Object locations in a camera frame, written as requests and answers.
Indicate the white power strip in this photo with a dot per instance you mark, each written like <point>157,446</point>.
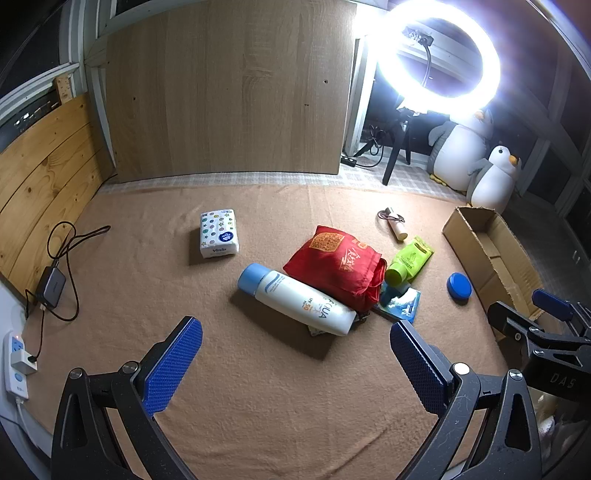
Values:
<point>16,383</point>

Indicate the pine wood panel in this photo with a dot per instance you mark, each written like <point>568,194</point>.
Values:
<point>51,175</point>

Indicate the large penguin plush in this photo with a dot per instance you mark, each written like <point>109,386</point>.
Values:
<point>457,157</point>

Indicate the small pink bottle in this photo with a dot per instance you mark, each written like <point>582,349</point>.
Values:
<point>399,230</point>

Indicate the cardboard box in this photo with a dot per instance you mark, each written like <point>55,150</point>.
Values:
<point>503,258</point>

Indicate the white bottle with blue cap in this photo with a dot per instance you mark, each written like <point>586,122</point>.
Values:
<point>295,297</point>

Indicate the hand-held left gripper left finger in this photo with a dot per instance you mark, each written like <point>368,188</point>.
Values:
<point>173,364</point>

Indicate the grey charger adapter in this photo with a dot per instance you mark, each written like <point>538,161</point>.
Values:
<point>51,288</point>

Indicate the black phone holder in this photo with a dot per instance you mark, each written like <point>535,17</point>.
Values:
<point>418,36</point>

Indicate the small penguin plush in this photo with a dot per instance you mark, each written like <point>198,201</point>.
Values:
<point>491,180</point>

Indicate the star-printed tissue pack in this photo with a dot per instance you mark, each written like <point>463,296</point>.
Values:
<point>219,233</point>

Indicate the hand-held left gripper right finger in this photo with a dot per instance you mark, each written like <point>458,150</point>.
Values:
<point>418,369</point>

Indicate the green cream tube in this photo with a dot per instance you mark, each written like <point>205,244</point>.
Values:
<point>408,261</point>

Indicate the red cloth bag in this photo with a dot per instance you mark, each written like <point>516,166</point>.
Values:
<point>332,263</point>

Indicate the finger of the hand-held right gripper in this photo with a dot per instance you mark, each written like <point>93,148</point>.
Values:
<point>551,303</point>
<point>510,321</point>

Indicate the large wooden board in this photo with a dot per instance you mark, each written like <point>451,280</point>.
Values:
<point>231,92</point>

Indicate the white plug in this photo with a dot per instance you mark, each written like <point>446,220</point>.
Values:
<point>23,364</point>

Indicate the small wooden block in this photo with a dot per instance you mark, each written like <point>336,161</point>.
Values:
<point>64,90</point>

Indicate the blue packet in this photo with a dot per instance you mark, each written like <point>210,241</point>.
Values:
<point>401,304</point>

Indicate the black power strip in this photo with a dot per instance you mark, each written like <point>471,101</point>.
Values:
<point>347,160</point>

